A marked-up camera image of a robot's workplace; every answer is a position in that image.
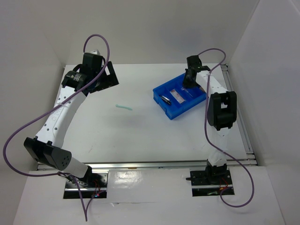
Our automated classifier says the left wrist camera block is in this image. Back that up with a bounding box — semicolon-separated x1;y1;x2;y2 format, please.
90;49;100;55

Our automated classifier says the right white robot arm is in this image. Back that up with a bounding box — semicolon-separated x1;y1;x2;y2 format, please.
183;55;237;184

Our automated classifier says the aluminium rail front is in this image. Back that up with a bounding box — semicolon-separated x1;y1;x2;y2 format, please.
37;159;257;171

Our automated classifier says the black makeup comb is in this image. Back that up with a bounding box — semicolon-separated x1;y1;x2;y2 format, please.
160;95;172;105

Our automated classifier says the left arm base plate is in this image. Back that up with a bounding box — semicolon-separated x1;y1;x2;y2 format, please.
63;171;108;199

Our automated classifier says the mint green makeup spatula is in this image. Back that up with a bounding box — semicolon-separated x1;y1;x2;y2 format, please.
115;104;133;111

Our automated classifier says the aluminium rail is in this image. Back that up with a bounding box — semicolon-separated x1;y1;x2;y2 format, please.
37;159;257;171
221;64;258;166

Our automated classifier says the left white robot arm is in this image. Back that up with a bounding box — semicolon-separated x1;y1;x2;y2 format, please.
24;50;119;187

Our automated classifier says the purple eyelash curler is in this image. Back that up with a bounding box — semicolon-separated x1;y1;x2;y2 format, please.
181;88;193;98

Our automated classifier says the clear pink makeup packet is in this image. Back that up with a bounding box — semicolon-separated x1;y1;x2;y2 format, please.
170;89;185;104

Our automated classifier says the blue compartment organizer tray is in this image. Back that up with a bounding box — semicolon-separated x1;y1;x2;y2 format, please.
153;74;206;120

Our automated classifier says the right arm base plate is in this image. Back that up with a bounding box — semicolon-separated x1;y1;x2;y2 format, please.
185;170;234;197

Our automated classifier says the aluminium rail right side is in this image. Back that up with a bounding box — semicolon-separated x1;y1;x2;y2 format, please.
221;64;258;166

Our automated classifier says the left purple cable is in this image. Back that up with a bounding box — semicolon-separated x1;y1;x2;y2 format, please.
2;34;111;222

